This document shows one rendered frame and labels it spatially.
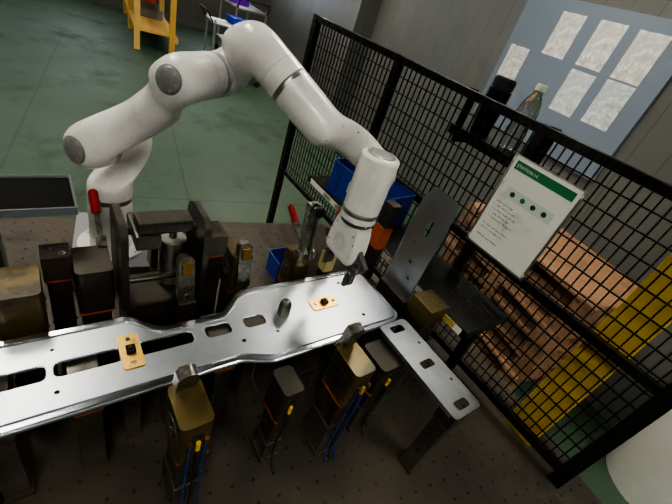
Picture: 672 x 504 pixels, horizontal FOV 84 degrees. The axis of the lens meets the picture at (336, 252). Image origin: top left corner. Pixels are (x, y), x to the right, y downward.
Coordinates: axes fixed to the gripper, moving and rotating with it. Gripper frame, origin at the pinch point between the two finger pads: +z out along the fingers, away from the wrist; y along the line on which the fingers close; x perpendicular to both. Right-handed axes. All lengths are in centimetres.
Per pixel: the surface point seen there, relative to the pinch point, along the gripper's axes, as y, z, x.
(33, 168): -262, 111, -62
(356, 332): 18.4, 0.9, -6.8
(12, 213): -27, -4, -62
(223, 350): 5.8, 12.0, -30.1
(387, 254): -11.6, 9.3, 32.3
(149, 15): -753, 77, 122
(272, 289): -8.7, 12.0, -11.5
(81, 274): -15, 4, -53
